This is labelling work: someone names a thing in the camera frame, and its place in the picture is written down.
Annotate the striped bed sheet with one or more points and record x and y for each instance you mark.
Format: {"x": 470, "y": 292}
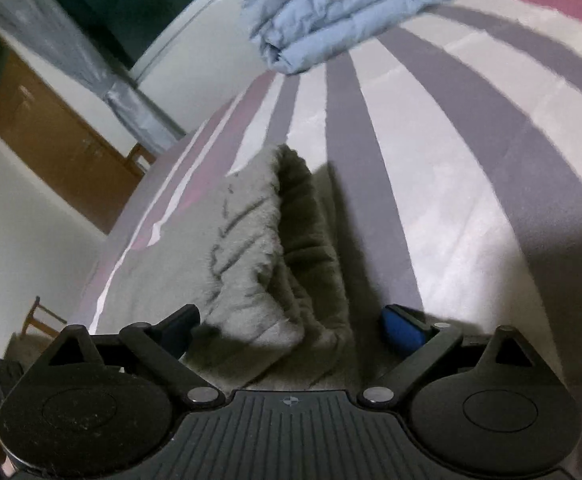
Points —
{"x": 450, "y": 152}

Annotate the wooden chair near door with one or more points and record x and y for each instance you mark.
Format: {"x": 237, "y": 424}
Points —
{"x": 139, "y": 160}

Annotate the left grey curtain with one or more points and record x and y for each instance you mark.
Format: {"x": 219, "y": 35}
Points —
{"x": 46, "y": 29}

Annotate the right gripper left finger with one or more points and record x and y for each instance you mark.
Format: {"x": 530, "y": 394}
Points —
{"x": 156, "y": 351}

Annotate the brown wooden door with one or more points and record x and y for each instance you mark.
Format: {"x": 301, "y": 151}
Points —
{"x": 75, "y": 161}

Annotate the grey pants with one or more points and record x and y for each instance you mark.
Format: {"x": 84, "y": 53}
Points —
{"x": 256, "y": 257}

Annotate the wooden chair at left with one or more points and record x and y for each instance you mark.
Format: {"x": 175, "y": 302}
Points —
{"x": 42, "y": 320}

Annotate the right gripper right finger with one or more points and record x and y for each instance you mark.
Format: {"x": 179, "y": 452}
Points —
{"x": 422, "y": 347}

